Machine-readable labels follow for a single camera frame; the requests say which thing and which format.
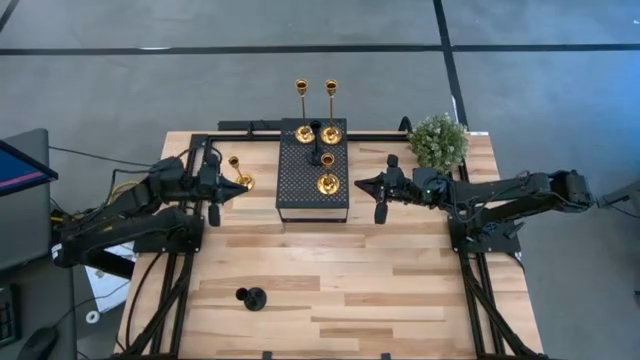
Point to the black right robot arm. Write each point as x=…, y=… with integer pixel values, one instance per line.
x=500, y=192

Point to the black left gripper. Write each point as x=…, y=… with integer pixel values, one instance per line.
x=212, y=187

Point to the blue screen monitor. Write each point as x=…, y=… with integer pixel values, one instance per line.
x=20, y=172

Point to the short black candlestick holder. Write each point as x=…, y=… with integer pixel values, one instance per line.
x=256, y=299

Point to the black computer mouse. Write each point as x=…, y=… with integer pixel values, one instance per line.
x=37, y=344

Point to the green potted plant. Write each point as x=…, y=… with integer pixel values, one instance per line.
x=440, y=142

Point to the white paper sheet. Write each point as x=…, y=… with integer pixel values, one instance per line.
x=107, y=285

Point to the grey side desk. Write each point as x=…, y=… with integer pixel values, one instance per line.
x=25, y=235

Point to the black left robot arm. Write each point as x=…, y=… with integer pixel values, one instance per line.
x=125, y=200

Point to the white sticker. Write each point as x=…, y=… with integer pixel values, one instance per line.
x=478, y=133

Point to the grey stand leg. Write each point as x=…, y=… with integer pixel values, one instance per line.
x=620, y=196

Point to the tall black candlestick holder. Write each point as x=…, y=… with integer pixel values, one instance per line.
x=315, y=159

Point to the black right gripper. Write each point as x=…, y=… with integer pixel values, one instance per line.
x=395, y=187

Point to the tall gold candlestick holder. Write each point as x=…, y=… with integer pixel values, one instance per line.
x=304, y=134
x=331, y=135

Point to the black support beam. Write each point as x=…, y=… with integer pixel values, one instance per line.
x=100, y=261

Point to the short gold candlestick holder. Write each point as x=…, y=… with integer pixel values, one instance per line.
x=245, y=182
x=328, y=185

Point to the black perforated metal rack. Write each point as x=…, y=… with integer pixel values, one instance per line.
x=300, y=192

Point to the black keyboard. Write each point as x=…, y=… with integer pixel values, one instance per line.
x=9, y=315

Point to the white tape roll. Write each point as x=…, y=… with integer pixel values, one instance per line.
x=88, y=316

